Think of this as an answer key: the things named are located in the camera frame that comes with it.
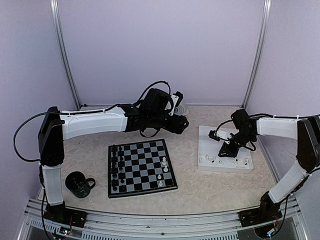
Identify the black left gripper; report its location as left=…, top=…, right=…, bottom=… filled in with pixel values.
left=148, top=112, right=190, bottom=134

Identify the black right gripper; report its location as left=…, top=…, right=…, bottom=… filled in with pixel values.
left=218, top=129, right=256, bottom=158

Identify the white plastic tray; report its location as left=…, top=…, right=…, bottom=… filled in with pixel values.
left=197, top=125, right=254, bottom=174

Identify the white chess piece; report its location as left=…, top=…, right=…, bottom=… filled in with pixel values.
left=163, top=166, right=169, bottom=173

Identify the black and grey chessboard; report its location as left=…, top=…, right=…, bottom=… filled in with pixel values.
left=107, top=138, right=178, bottom=199

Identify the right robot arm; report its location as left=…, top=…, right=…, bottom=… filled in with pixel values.
left=211, top=108, right=320, bottom=222

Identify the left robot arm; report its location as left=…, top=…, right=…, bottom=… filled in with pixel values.
left=38, top=88, right=189, bottom=223

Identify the grey swirl ceramic plate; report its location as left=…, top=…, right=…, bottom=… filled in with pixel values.
left=174, top=101, right=190, bottom=116

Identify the black mug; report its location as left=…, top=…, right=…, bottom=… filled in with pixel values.
left=65, top=171, right=96, bottom=199

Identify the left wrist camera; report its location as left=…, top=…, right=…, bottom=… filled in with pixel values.
left=165, top=91, right=184, bottom=116

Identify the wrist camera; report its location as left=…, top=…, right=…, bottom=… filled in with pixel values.
left=208, top=130, right=231, bottom=142
left=165, top=91, right=184, bottom=116

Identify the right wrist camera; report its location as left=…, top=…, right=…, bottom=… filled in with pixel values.
left=208, top=130, right=231, bottom=142

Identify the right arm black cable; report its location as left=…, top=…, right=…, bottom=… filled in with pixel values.
left=215, top=118, right=236, bottom=136

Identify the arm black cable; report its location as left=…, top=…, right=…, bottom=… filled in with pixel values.
left=13, top=80, right=173, bottom=163
left=215, top=118, right=236, bottom=136

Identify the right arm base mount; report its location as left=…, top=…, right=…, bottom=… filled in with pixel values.
left=238, top=207, right=283, bottom=228

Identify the right aluminium frame post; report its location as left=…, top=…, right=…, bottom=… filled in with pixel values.
left=241, top=0, right=272, bottom=109

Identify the aluminium frame post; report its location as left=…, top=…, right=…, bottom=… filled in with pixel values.
left=50, top=0, right=81, bottom=110
left=241, top=0, right=272, bottom=109

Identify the aluminium front rail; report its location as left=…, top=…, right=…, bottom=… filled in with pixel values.
left=14, top=197, right=311, bottom=240

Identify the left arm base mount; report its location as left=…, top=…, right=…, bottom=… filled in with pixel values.
left=44, top=204, right=87, bottom=228

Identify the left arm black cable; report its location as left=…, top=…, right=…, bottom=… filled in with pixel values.
left=13, top=80, right=173, bottom=163

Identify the left aluminium frame post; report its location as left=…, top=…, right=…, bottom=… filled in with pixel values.
left=50, top=0, right=81, bottom=110

